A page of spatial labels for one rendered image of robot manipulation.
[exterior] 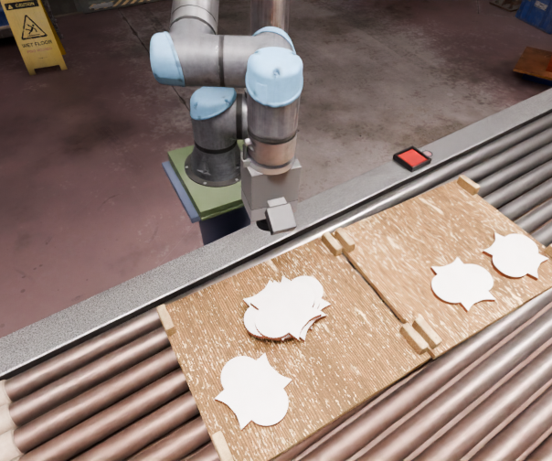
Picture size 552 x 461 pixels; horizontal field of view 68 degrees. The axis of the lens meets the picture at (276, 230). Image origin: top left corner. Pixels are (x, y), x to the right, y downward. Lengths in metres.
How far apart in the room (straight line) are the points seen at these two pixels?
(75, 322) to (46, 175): 2.08
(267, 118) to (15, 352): 0.66
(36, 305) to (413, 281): 1.78
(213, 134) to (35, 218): 1.75
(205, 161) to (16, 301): 1.42
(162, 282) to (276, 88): 0.53
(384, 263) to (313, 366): 0.29
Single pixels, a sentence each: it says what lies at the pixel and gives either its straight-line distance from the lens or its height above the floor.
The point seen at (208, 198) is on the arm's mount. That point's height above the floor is 0.90.
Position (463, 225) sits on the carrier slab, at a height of 0.94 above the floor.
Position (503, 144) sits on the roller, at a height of 0.92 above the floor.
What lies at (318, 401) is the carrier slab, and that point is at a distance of 0.76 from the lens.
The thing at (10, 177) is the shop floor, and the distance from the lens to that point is 3.04.
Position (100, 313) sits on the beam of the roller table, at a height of 0.92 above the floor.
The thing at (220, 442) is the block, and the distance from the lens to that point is 0.71.
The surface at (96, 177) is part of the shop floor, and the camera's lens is 2.78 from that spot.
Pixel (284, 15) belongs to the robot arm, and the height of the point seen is 1.31.
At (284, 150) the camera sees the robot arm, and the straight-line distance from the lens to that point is 0.61.
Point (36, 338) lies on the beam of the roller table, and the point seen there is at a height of 0.92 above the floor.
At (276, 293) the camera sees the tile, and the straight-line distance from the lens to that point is 0.80.
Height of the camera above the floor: 1.65
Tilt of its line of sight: 48 degrees down
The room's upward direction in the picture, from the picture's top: straight up
